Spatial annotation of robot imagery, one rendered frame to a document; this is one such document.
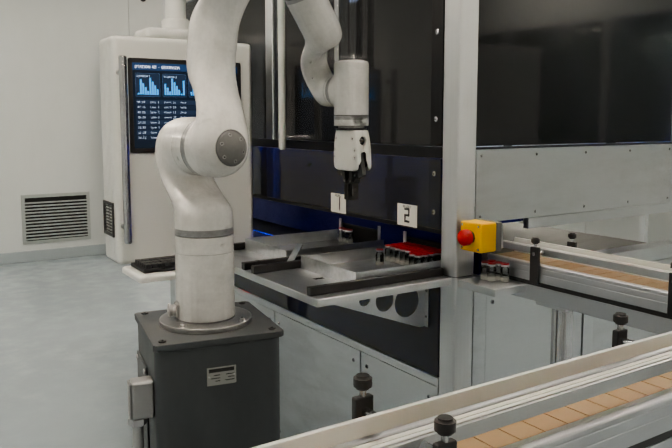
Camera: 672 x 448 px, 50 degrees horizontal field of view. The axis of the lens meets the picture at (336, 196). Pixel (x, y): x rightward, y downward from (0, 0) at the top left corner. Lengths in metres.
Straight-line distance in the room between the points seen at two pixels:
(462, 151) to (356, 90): 0.31
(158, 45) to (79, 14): 4.69
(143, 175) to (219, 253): 1.04
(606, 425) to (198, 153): 0.86
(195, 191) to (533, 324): 1.05
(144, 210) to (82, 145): 4.64
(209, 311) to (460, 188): 0.71
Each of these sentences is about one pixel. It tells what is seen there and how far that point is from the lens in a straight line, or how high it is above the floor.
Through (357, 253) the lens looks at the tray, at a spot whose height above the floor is 0.90.
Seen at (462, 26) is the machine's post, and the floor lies 1.50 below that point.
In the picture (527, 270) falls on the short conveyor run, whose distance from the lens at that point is 1.81.
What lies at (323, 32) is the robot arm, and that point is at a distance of 1.64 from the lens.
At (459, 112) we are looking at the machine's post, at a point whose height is 1.30.
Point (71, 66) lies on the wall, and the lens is 7.08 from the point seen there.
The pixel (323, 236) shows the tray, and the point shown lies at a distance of 2.36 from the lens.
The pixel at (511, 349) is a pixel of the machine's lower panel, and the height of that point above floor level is 0.66.
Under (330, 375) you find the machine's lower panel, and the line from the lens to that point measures 2.40.
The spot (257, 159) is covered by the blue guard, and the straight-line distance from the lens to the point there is 2.69.
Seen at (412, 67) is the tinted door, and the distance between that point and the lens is 1.94.
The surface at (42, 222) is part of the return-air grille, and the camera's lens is 7.04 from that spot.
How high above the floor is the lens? 1.28
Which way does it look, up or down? 6 degrees down
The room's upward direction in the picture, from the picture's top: straight up
